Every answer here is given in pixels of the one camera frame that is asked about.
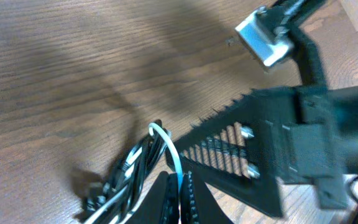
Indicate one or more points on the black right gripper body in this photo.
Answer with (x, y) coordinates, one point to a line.
(323, 147)

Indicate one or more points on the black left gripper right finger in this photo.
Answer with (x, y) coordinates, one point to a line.
(198, 206)

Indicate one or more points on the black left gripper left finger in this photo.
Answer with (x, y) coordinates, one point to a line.
(161, 204)

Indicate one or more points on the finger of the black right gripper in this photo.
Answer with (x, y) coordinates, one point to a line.
(241, 150)

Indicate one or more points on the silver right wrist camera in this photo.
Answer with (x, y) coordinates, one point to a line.
(268, 46)

